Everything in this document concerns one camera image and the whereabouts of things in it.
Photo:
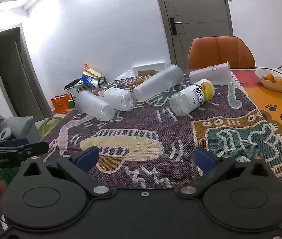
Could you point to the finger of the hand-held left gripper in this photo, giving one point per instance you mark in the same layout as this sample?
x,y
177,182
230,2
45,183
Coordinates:
x,y
13,142
32,148

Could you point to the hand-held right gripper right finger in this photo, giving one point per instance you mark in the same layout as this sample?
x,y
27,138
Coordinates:
x,y
204,159

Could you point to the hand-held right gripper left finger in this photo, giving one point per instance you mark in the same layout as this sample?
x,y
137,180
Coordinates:
x,y
89,158

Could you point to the short frosted plastic cup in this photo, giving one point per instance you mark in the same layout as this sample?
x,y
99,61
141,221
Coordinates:
x,y
93,105

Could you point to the frosted cup near chair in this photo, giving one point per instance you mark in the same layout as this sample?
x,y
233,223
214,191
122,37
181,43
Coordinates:
x,y
209,76

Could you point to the tall frosted plastic cup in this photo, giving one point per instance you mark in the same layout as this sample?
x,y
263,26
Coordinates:
x,y
157,86

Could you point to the grey sofa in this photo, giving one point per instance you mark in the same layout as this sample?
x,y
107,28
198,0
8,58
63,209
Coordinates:
x,y
18,127

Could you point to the green bag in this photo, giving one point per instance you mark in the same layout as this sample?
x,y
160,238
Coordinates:
x,y
49,127

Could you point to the orange gift bag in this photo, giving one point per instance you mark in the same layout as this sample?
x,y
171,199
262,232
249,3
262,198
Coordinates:
x,y
60,104

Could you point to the printed woven blanket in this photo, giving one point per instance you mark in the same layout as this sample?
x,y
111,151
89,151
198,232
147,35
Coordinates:
x,y
155,122

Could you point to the white bottle with yellow label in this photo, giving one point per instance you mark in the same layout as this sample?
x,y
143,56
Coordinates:
x,y
189,99

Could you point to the crinkled clear plastic bottle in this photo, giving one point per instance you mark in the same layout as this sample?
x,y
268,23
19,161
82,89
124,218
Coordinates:
x,y
119,99

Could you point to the white plastic bag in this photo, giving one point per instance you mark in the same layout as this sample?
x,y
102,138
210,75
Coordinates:
x,y
124,76

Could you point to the orange paw print mat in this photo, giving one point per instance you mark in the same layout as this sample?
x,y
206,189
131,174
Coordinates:
x,y
276,99

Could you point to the white bowl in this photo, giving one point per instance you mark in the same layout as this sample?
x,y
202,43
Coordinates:
x,y
275,87

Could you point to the white flat box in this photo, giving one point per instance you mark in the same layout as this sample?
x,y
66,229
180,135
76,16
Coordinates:
x,y
150,66

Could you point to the orange leather chair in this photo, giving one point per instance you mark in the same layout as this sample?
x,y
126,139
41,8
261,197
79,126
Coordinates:
x,y
220,52

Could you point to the black door lock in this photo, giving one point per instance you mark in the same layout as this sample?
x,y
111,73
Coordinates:
x,y
173,26

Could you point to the grey door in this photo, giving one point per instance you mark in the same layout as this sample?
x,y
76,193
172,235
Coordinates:
x,y
198,10

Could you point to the dark doorway frame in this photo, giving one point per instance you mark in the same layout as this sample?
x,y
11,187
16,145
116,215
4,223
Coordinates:
x,y
13,74

